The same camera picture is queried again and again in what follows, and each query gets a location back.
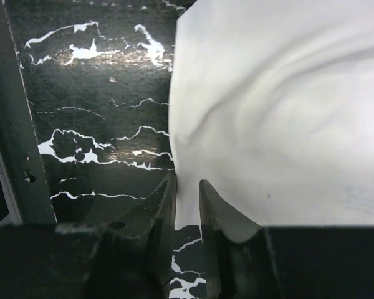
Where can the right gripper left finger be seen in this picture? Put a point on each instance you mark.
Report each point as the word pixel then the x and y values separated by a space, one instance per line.
pixel 128 258

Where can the white underwear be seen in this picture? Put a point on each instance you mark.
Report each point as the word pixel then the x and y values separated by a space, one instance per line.
pixel 272 102

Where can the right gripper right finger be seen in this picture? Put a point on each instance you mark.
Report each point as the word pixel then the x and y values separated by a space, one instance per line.
pixel 246 260

